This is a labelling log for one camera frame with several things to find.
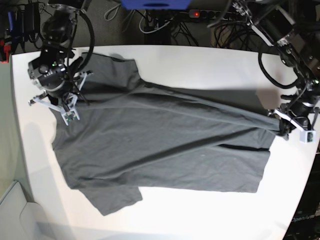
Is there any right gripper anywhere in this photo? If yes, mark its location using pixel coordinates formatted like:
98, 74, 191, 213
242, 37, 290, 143
46, 86, 73, 105

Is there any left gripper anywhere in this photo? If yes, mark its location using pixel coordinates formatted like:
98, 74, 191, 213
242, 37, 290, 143
287, 102, 313, 120

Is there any dark grey t-shirt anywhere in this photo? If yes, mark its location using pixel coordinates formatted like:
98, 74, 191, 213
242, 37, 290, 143
52, 54, 280, 216

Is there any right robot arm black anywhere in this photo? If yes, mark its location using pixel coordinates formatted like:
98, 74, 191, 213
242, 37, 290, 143
28, 0, 95, 107

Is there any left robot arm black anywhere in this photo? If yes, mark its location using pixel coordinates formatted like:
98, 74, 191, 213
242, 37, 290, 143
232, 0, 320, 118

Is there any red clamp at left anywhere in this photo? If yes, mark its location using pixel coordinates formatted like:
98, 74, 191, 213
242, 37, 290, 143
0, 39, 11, 64

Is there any blue box overhead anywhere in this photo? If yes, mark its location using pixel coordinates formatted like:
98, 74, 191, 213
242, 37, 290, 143
121, 0, 191, 10

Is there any grey bin at left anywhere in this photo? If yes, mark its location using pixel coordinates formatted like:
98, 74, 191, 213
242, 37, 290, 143
0, 181, 56, 240

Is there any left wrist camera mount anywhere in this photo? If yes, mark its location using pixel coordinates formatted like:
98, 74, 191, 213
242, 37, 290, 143
267, 107, 320, 144

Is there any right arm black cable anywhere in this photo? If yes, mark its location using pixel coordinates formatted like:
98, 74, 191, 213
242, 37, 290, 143
72, 11, 96, 73

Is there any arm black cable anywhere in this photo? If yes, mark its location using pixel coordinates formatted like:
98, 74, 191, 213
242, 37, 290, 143
72, 11, 96, 73
257, 46, 298, 90

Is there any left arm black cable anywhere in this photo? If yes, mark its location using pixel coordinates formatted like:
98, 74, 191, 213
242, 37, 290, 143
257, 46, 298, 90

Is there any white cable loop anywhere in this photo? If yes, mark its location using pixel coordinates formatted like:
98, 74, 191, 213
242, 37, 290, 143
138, 14, 173, 34

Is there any black power strip red switch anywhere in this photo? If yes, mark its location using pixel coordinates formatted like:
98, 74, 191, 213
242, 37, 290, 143
188, 9, 221, 20

